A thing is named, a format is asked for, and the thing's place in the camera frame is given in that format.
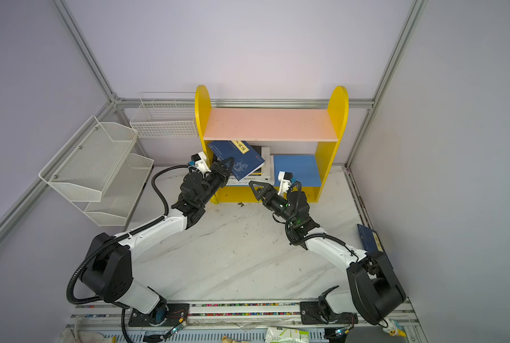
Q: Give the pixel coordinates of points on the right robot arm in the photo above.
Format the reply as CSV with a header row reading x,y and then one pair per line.
x,y
373,285

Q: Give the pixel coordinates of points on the white wire basket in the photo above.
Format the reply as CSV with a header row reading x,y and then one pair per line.
x,y
165,115

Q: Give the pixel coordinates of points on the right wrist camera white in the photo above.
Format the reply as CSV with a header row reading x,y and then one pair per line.
x,y
285,182

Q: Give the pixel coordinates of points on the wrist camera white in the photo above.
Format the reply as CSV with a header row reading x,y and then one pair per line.
x,y
285,182
199,162

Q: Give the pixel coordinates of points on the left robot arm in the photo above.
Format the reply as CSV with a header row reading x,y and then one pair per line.
x,y
106,273

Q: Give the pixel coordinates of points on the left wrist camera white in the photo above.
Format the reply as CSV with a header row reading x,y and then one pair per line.
x,y
199,162

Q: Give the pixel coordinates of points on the black book white characters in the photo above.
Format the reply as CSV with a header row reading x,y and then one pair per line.
x,y
255,160

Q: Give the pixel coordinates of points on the white mesh two-tier rack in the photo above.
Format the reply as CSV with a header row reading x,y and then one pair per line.
x,y
99,173

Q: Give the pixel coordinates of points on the white green carton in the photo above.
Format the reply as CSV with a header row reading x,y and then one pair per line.
x,y
286,335

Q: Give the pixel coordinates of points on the small toy figure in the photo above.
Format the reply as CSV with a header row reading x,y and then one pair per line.
x,y
392,327

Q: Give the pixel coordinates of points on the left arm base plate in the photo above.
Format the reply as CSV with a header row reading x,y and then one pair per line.
x,y
169,316

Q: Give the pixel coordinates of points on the yellow pink blue bookshelf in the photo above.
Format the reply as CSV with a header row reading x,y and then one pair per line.
x,y
325,127

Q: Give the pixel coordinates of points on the blue book yellow label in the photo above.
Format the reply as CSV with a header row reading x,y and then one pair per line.
x,y
370,239
237,150

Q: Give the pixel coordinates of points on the white Chokladfabriken book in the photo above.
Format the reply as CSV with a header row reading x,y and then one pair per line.
x,y
266,173

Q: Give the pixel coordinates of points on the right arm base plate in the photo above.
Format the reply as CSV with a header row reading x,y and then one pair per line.
x,y
317,313

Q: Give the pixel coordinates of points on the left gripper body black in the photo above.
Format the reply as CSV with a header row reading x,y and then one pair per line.
x,y
220,171

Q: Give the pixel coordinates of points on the aluminium front rail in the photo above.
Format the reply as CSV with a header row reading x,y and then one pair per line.
x,y
238,321

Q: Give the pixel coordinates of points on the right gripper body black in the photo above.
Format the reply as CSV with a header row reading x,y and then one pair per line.
x,y
269,196

